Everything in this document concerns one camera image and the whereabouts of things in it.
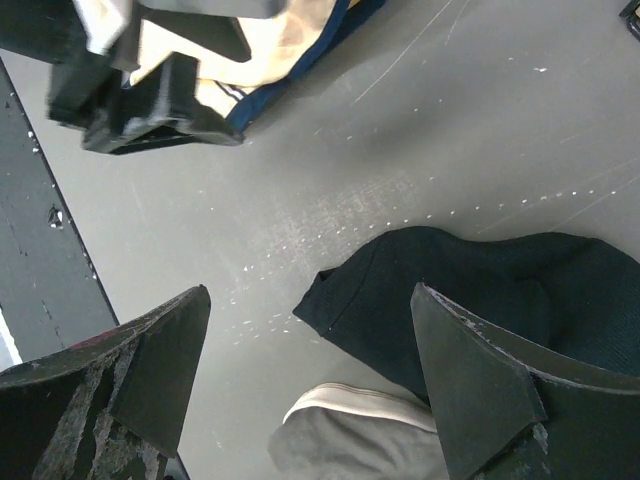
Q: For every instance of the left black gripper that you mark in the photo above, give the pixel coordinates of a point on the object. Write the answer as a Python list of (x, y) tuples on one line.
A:
[(89, 44)]

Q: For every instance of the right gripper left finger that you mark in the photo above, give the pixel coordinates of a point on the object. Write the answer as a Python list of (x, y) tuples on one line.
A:
[(110, 407)]

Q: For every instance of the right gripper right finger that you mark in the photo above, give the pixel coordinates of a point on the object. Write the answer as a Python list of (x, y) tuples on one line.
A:
[(508, 408)]

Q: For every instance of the beige underwear navy trim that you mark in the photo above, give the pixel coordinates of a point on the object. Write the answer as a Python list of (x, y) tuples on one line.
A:
[(284, 48)]

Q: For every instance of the black underwear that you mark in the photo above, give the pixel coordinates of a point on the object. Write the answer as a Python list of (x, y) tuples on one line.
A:
[(574, 295)]

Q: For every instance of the grey underwear white band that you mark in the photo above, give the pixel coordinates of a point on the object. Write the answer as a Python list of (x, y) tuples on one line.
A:
[(336, 431)]

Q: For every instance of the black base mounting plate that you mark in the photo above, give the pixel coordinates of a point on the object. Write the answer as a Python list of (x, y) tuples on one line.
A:
[(51, 295)]

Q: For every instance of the black compartment box glass lid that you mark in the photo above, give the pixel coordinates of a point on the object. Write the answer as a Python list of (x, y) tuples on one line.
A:
[(630, 14)]

